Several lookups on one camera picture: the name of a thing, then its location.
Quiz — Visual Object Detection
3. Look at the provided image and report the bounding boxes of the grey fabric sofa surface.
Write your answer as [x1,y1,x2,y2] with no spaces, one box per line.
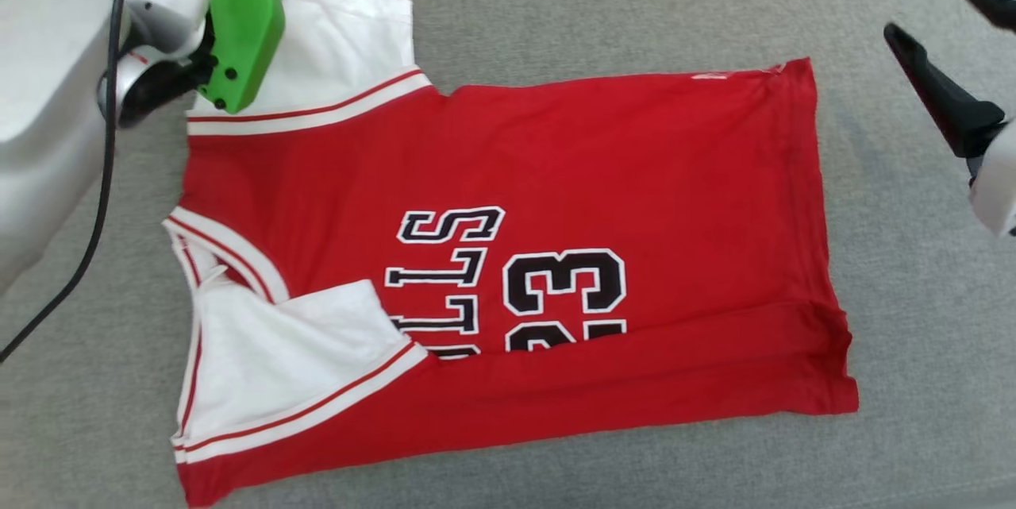
[0,0,1016,509]

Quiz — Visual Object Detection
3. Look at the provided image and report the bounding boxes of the thin black cable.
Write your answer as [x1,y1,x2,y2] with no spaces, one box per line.
[0,0,128,363]

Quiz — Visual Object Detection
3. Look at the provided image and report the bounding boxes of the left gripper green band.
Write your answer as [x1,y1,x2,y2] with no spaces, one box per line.
[194,0,287,114]

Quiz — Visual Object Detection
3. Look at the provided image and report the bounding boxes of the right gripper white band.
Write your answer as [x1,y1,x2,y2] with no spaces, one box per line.
[883,0,1016,238]

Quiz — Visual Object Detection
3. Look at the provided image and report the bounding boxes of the red white Bulls jersey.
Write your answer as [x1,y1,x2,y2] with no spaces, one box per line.
[163,0,860,508]

